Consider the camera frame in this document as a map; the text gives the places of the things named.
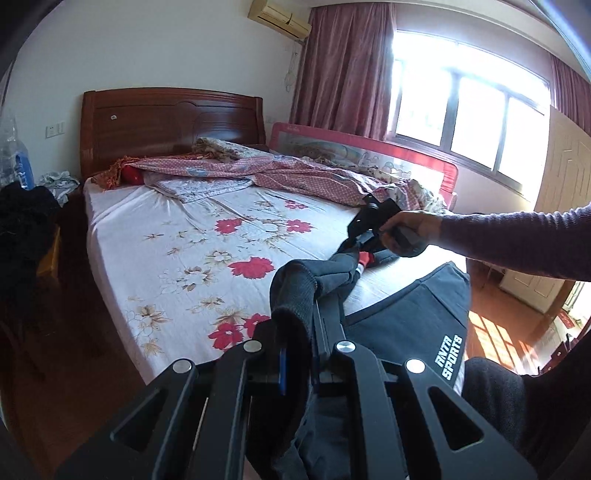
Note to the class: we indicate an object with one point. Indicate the wall air conditioner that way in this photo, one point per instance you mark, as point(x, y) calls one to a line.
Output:
point(281, 16)

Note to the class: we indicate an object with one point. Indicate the black clothes pile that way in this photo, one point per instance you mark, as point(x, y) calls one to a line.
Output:
point(25, 226)

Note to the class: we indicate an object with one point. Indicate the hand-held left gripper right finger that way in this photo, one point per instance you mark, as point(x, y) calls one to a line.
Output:
point(344, 367)

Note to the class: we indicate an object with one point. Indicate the person's leg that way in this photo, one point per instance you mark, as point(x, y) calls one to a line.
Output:
point(521, 415)

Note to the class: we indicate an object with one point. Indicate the person's right hand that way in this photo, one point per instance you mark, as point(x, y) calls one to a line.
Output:
point(418, 226)

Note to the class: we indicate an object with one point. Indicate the pink patterned quilt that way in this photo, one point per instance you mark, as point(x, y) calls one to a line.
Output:
point(295, 173)

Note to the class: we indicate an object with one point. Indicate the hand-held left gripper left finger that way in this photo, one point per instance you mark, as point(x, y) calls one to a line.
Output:
point(282, 371)

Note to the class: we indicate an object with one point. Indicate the grey white cloth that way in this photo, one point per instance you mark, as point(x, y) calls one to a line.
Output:
point(60, 182)

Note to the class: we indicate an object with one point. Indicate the pale wooden door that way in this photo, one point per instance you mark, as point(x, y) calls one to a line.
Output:
point(565, 170)

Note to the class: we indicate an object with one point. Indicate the narrow pink curtain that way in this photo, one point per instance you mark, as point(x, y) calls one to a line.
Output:
point(570, 87)

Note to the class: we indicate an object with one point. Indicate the bed with floral sheet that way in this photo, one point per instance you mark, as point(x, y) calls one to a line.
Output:
point(194, 258)

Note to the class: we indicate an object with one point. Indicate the person's right forearm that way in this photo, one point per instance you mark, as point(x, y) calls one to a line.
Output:
point(517, 242)

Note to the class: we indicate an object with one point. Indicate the wide pink curtain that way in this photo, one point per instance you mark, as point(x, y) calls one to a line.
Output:
point(344, 74)

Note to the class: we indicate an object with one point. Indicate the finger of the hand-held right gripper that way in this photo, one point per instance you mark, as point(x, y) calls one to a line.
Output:
point(361, 258)

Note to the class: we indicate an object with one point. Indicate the dark navy pants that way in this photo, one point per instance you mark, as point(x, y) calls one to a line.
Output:
point(415, 318)

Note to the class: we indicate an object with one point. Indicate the white wall socket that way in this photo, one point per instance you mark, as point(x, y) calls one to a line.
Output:
point(55, 130)

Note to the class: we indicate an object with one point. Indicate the wooden headboard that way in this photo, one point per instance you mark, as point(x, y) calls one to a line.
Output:
point(166, 124)

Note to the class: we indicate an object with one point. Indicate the window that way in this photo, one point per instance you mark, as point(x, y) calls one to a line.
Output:
point(471, 106)

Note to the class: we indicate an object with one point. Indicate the beige floral blanket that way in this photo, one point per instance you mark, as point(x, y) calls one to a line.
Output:
point(221, 147)

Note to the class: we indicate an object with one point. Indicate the red bed rail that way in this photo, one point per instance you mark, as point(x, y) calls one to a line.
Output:
point(323, 143)

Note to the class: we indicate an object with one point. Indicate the red pillow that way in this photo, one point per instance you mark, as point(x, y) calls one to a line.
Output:
point(133, 175)

